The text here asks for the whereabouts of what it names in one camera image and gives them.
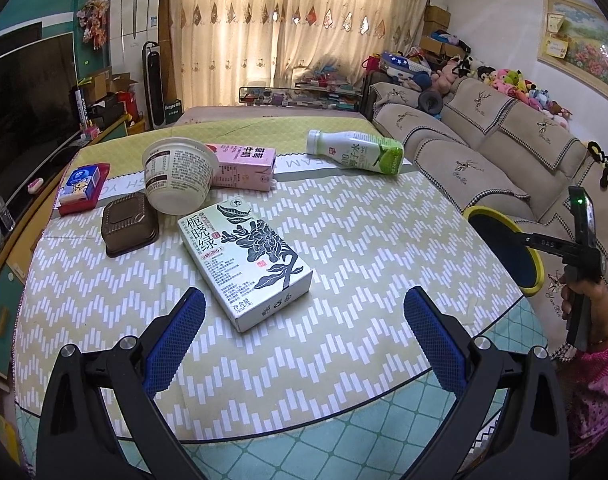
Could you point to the white air conditioner unit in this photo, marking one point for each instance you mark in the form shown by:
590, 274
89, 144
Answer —
131, 24

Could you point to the white floral tea box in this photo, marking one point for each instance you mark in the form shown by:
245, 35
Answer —
252, 272

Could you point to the black neck pillow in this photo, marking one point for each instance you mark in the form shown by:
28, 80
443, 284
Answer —
430, 102

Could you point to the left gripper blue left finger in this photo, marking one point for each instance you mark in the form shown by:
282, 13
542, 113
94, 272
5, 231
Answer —
168, 338

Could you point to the red tray with cards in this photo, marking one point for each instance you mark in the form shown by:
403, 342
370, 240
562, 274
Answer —
81, 191

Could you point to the white instant noodle bowl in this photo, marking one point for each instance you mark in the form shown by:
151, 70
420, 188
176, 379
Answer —
178, 174

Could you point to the cream patterned curtain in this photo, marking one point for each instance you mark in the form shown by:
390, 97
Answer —
218, 46

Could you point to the yellow rimmed dark trash bin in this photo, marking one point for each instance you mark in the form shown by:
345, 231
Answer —
505, 239

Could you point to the plush toy pile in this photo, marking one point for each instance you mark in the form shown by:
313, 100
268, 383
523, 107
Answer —
479, 96

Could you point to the framed flower painting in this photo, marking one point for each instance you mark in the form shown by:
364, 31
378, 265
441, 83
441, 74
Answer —
574, 40

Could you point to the artificial flower decoration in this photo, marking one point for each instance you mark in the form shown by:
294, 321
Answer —
93, 19

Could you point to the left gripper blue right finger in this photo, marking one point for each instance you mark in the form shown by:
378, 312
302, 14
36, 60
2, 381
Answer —
442, 339

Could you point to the pink milk carton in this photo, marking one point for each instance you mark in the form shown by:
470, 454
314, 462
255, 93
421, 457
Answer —
245, 167

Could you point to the green white drink bottle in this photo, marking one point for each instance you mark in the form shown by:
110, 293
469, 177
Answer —
358, 150

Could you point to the person right hand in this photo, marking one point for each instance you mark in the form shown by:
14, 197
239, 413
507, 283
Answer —
585, 307

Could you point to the beige fabric sofa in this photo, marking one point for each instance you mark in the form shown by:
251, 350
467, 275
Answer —
522, 168

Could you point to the black television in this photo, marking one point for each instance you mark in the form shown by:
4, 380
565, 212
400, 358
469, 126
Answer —
37, 120

